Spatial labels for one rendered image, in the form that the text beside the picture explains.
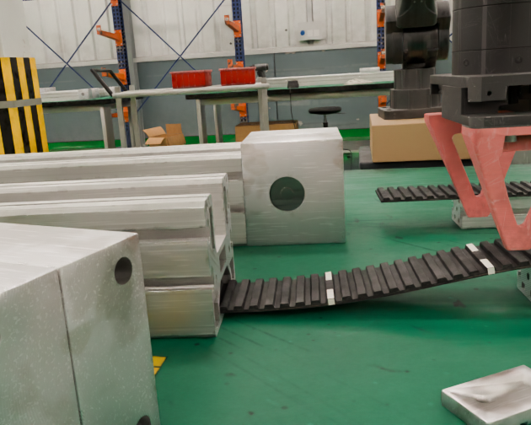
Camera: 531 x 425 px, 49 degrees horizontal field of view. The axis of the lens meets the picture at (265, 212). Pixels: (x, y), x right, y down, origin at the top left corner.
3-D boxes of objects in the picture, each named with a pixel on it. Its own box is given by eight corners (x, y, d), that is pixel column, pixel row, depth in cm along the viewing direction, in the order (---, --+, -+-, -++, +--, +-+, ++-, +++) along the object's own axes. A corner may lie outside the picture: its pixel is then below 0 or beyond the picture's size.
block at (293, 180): (339, 211, 65) (335, 125, 63) (345, 243, 53) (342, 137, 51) (258, 214, 66) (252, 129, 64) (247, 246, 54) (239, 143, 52)
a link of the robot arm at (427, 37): (432, 75, 104) (401, 77, 105) (432, 14, 102) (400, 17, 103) (438, 77, 96) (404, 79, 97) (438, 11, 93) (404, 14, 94)
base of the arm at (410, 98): (442, 110, 108) (377, 115, 109) (442, 66, 106) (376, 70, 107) (456, 115, 100) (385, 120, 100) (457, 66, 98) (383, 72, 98)
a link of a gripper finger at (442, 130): (446, 238, 37) (447, 86, 35) (422, 212, 44) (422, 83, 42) (557, 234, 37) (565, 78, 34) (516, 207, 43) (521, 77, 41)
